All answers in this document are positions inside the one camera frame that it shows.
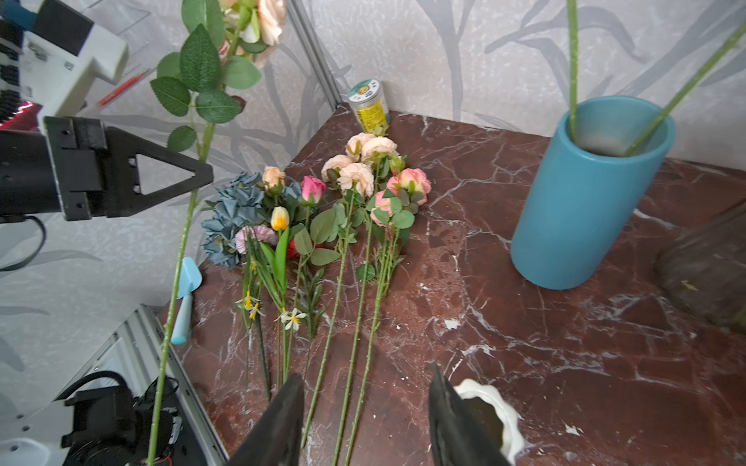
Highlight blue hydrangea flower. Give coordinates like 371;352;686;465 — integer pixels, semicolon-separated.
201;173;301;268

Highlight single pink rose stem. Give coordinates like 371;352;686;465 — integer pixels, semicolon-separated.
622;23;745;157

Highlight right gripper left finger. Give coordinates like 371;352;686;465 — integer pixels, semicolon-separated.
227;374;304;466

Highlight small pink rose stem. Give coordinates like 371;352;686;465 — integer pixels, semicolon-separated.
343;169;431;465

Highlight clear glass vase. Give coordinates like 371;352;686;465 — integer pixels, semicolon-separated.
654;203;745;331

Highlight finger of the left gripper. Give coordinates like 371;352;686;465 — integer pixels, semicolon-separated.
104;174;213;217
105;126;213;178

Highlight peach rose on hydrangea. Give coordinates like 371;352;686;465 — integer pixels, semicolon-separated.
262;166;286;191

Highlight teal plastic scraper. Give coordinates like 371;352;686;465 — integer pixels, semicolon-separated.
170;257;203;346

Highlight cream rose cluster stem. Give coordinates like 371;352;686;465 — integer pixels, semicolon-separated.
145;0;289;466

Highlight small white yellow flowers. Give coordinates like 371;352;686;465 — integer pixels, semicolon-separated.
234;291;307;332

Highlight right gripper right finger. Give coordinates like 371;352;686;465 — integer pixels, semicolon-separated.
427;362;510;466

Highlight magenta rose bud stem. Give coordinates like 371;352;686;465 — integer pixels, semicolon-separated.
301;176;326;207

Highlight small tape roll jar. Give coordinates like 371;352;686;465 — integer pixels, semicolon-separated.
347;79;390;136

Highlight pale peach rose cluster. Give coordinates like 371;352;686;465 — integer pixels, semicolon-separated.
300;133;396;448

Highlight pink peach rose stem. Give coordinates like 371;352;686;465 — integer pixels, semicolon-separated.
566;0;579;144

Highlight small pink flower sprig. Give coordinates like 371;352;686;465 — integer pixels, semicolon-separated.
235;227;273;402

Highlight red carnation stem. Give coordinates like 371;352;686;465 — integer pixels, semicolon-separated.
287;238;313;260

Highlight white ribbed vase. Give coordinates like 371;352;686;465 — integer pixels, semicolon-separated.
455;379;525;465

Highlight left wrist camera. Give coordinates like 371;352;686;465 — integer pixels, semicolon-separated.
1;1;126;122

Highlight teal ceramic vase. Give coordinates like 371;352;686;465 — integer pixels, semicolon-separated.
510;96;676;290

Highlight yellow tulip stem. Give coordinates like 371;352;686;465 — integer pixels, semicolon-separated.
258;206;291;383

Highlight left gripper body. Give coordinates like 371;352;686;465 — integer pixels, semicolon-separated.
1;118;108;221

